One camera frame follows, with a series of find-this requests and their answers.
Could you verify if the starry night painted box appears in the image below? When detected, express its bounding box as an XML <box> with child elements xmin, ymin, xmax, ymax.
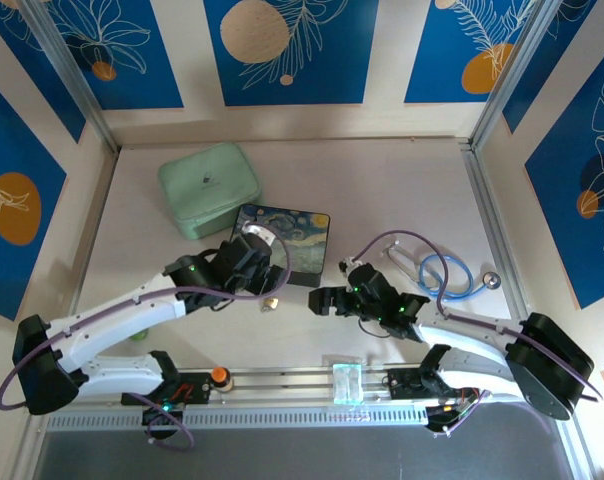
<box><xmin>229</xmin><ymin>202</ymin><xmax>332</xmax><ymax>289</ymax></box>

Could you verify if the clear plastic box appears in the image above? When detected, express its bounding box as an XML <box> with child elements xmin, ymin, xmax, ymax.
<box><xmin>331</xmin><ymin>362</ymin><xmax>366</xmax><ymax>404</ymax></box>

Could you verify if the mint green zip pouch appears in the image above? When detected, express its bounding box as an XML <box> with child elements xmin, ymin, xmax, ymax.
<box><xmin>156</xmin><ymin>142</ymin><xmax>262</xmax><ymax>240</ymax></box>

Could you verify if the blue tube stethoscope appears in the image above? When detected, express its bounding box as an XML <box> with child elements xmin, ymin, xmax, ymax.
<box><xmin>381</xmin><ymin>239</ymin><xmax>502</xmax><ymax>304</ymax></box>

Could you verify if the black right controller board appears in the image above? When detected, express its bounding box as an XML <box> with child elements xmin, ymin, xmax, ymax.
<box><xmin>425</xmin><ymin>399</ymin><xmax>476</xmax><ymax>434</ymax></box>

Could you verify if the black controller board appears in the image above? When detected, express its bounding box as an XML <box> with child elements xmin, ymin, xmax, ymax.
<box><xmin>425</xmin><ymin>399</ymin><xmax>476</xmax><ymax>434</ymax></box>
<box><xmin>141</xmin><ymin>404</ymin><xmax>185</xmax><ymax>427</ymax></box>

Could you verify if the black left controller board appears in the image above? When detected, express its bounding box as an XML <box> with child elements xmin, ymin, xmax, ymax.
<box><xmin>141</xmin><ymin>404</ymin><xmax>185</xmax><ymax>427</ymax></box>

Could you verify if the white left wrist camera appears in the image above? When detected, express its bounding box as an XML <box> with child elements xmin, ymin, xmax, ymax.
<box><xmin>240</xmin><ymin>223</ymin><xmax>277</xmax><ymax>247</ymax></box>

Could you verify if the aluminium front rail frame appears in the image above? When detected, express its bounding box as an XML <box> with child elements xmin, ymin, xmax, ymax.
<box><xmin>24</xmin><ymin>358</ymin><xmax>576</xmax><ymax>414</ymax></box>

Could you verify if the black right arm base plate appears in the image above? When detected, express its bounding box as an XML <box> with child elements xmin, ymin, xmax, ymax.
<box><xmin>387</xmin><ymin>368</ymin><xmax>481</xmax><ymax>402</ymax></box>

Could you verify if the grey slotted cable duct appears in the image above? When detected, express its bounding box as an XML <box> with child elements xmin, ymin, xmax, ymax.
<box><xmin>44</xmin><ymin>408</ymin><xmax>431</xmax><ymax>433</ymax></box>

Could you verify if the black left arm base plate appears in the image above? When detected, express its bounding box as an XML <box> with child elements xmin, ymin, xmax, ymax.
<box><xmin>120</xmin><ymin>372</ymin><xmax>212</xmax><ymax>407</ymax></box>

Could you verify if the aluminium side rail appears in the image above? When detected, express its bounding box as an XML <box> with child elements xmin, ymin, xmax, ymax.
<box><xmin>459</xmin><ymin>141</ymin><xmax>547</xmax><ymax>331</ymax></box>

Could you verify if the aluminium corner post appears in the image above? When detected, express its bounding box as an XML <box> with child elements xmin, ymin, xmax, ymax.
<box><xmin>469</xmin><ymin>0</ymin><xmax>559</xmax><ymax>152</ymax></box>
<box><xmin>19</xmin><ymin>0</ymin><xmax>121</xmax><ymax>154</ymax></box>

